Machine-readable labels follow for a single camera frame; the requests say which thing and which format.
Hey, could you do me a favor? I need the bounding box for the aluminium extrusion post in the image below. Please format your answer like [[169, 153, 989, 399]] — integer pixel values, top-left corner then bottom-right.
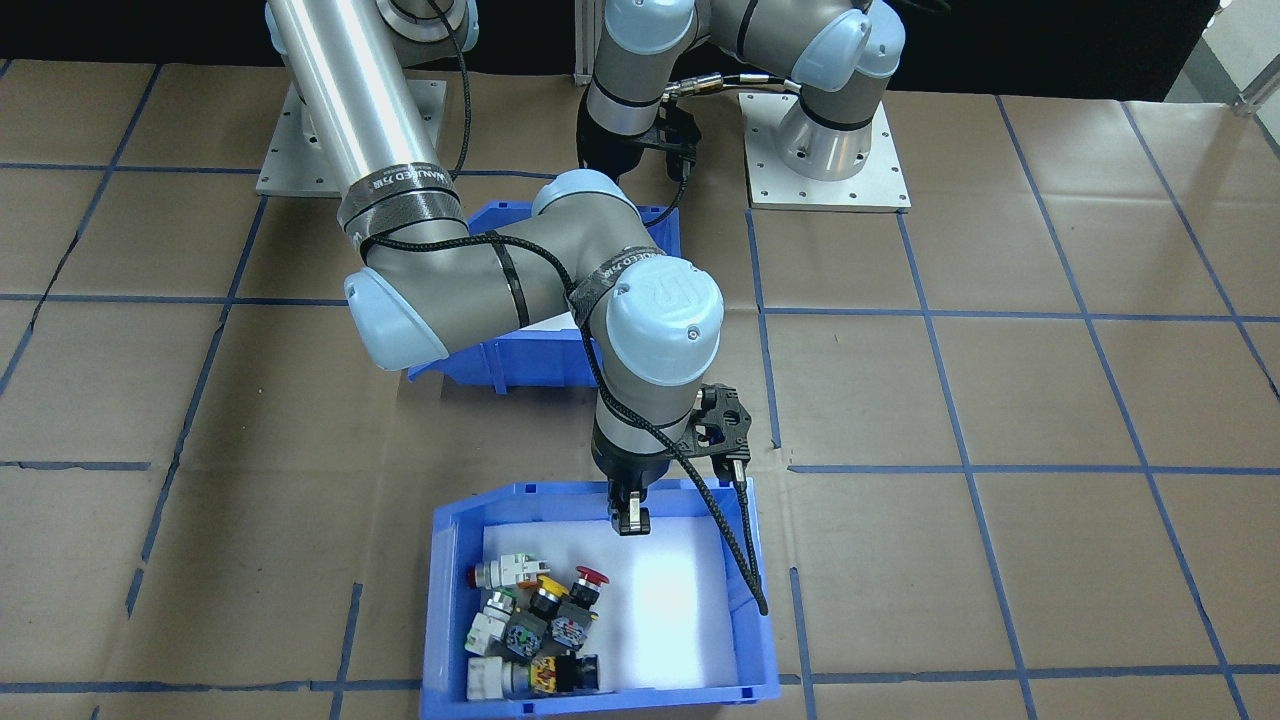
[[573, 0, 618, 86]]

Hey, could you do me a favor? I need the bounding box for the white switch with red lamp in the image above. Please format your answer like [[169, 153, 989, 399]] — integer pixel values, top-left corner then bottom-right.
[[470, 553, 542, 591]]

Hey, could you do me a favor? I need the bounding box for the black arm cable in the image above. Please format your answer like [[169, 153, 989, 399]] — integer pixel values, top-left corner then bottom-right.
[[650, 72, 806, 236], [355, 0, 771, 616]]

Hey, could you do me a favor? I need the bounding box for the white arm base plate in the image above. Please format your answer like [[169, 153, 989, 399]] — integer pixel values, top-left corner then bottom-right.
[[257, 80, 448, 198], [738, 92, 911, 213]]

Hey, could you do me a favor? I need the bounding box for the white and green push button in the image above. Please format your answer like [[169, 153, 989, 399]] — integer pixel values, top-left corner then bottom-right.
[[464, 590, 517, 657]]

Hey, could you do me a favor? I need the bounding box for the yellow black switch block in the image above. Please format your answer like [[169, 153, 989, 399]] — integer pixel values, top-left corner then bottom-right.
[[530, 654, 602, 697]]

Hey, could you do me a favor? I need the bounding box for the black blue red switch block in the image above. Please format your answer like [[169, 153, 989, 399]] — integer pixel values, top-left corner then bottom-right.
[[552, 600, 599, 652]]

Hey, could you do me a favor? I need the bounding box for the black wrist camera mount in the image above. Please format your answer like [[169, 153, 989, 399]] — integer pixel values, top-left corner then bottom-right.
[[652, 105, 701, 181], [690, 385, 753, 463]]

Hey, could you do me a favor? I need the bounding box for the blue plastic storage bin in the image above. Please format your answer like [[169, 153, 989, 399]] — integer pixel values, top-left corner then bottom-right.
[[405, 200, 683, 389], [420, 478, 781, 720]]

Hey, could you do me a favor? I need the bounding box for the white silver push button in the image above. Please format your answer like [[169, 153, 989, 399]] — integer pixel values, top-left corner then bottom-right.
[[466, 655, 532, 702]]

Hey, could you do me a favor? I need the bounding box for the grey black switch block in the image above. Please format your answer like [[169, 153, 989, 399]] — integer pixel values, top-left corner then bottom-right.
[[505, 612, 552, 657]]

